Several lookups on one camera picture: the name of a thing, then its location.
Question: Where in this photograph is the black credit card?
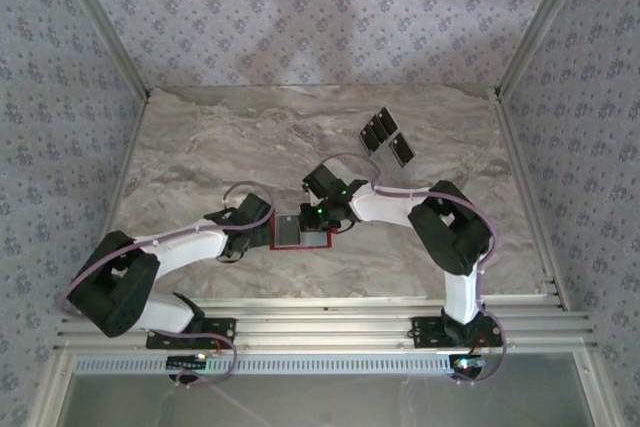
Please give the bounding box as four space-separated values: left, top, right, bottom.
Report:
358 124 382 156
374 106 400 134
367 115 390 144
388 131 417 169
274 215 300 247

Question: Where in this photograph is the red leather card holder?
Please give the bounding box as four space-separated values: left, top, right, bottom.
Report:
269 213 335 252

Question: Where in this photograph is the small circuit board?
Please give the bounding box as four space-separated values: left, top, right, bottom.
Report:
449 354 489 378
166 354 209 371

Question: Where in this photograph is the grey translucent panel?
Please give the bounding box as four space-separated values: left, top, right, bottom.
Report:
64 352 596 427

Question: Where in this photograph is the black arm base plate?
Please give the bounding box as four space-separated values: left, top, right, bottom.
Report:
145 316 237 350
410 315 504 348

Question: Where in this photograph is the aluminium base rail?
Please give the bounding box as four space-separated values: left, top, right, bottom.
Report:
52 295 599 354

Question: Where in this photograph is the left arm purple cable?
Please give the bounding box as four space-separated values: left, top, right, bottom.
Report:
55 179 281 391

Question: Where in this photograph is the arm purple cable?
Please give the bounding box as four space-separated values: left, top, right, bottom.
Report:
55 179 281 391
319 152 511 388

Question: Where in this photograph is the aluminium side rail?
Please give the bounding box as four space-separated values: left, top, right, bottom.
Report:
74 91 154 316
492 89 574 313

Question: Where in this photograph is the grey slotted cable duct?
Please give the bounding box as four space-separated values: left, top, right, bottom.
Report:
72 352 459 377

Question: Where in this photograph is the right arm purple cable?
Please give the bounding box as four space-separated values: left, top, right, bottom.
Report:
319 152 511 388

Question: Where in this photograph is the aluminium frame post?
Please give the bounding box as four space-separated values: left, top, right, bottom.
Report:
47 0 154 101
492 0 597 101

